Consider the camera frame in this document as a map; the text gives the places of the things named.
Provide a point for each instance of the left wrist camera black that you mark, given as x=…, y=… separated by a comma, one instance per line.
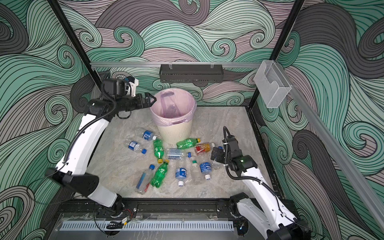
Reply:
x=121, y=87

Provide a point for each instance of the cream ribbed waste bin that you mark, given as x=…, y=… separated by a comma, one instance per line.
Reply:
x=176, y=133

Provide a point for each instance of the black wall-mounted tray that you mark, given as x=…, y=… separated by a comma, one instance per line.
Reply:
x=191, y=74

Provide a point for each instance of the clear bottle pale blue label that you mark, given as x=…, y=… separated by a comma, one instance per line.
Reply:
x=174, y=154

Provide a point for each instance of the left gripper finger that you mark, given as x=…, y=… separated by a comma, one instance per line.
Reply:
x=147, y=97
x=147, y=104

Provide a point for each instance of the clear bottle purple label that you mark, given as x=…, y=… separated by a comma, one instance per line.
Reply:
x=170, y=110

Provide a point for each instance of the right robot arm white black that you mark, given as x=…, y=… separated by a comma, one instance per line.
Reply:
x=271, y=217

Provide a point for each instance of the clear bottle blue label white cap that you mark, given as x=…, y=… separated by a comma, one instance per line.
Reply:
x=146, y=134

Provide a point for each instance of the pink plastic bin liner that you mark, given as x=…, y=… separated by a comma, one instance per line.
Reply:
x=184, y=100

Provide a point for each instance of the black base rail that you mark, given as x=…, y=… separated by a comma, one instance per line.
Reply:
x=141, y=206

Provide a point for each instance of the green soda bottle by bin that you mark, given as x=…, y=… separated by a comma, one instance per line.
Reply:
x=188, y=143

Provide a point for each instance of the clear acrylic wall holder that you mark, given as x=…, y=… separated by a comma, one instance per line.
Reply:
x=273, y=83

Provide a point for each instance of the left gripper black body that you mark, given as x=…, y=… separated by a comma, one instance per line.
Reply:
x=131, y=103

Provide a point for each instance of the green soda bottle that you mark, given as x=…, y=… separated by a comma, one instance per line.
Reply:
x=160, y=174
x=188, y=143
x=158, y=150

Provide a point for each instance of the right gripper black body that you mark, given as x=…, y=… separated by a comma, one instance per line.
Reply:
x=222, y=156

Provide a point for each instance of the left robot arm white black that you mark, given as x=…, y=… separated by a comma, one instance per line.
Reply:
x=71, y=171

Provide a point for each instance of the red orange drink bottle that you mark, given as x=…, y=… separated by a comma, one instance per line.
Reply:
x=204, y=148

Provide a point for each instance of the aluminium rail back wall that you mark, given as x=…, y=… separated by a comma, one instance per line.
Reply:
x=138, y=64

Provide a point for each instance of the clear bottle blue red insert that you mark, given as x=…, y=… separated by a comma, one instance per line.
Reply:
x=145, y=179

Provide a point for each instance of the white slotted cable duct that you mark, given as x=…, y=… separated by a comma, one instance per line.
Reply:
x=150, y=226

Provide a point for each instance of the clear bottle green cap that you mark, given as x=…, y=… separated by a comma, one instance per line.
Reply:
x=196, y=173

